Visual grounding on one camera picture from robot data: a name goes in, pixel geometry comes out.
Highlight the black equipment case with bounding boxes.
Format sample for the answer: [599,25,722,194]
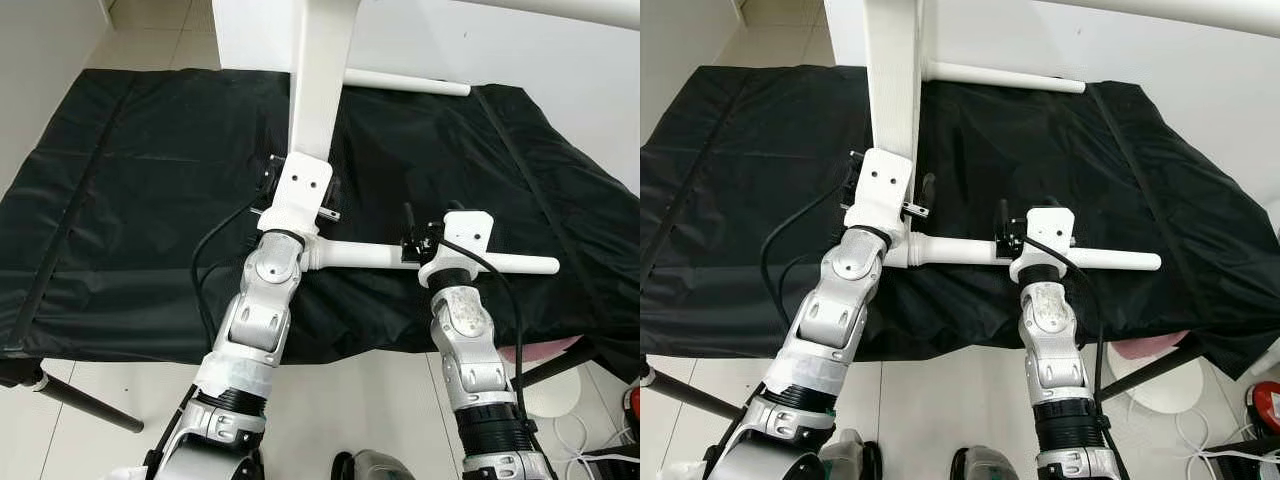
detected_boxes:
[585,450,641,480]
[1213,438,1280,480]

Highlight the grey metal pole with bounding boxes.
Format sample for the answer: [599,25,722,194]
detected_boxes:
[1113,338,1208,403]
[518,340,603,393]

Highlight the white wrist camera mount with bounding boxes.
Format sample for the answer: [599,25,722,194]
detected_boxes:
[417,210,496,290]
[1007,207,1078,285]
[257,153,335,242]
[842,148,915,240]

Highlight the grey robot left leg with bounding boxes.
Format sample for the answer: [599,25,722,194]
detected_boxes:
[815,430,883,480]

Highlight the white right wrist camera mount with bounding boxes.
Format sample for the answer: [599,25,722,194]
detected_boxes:
[417,210,496,290]
[1007,207,1078,285]

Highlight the pink plastic piece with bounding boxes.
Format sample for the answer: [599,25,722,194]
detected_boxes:
[498,334,583,367]
[1108,329,1193,362]

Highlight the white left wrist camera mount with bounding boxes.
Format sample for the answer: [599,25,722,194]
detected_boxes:
[257,153,335,242]
[842,148,915,240]

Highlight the black metal rod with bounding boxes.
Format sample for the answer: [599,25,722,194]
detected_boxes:
[640,364,747,422]
[0,357,147,435]

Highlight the grey robot leg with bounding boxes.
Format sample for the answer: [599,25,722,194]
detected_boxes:
[948,446,1023,480]
[815,430,883,480]
[333,449,418,480]

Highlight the grey robot right leg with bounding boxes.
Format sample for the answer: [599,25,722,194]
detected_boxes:
[948,446,1023,480]
[333,449,418,480]

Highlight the white round floor base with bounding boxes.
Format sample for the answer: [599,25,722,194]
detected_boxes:
[524,373,591,422]
[1103,353,1208,415]

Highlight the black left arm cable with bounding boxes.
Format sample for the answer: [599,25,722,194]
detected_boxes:
[189,195,273,343]
[759,180,857,333]

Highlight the black cloth table cover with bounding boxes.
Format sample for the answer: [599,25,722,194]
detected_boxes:
[640,64,1280,381]
[0,67,641,383]

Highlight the white floor cable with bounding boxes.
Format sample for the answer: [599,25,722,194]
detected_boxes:
[1168,403,1280,473]
[548,408,641,468]

